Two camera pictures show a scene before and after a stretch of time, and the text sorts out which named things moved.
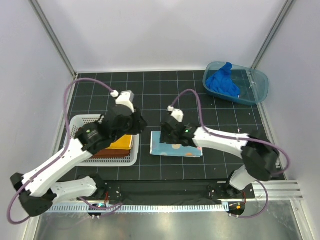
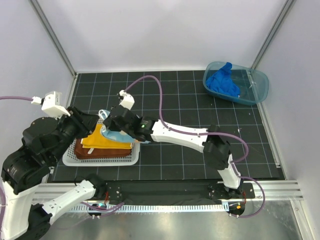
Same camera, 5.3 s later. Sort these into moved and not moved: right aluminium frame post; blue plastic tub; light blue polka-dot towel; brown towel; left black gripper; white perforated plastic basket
Moved: left black gripper; light blue polka-dot towel
Not moved: right aluminium frame post; brown towel; white perforated plastic basket; blue plastic tub
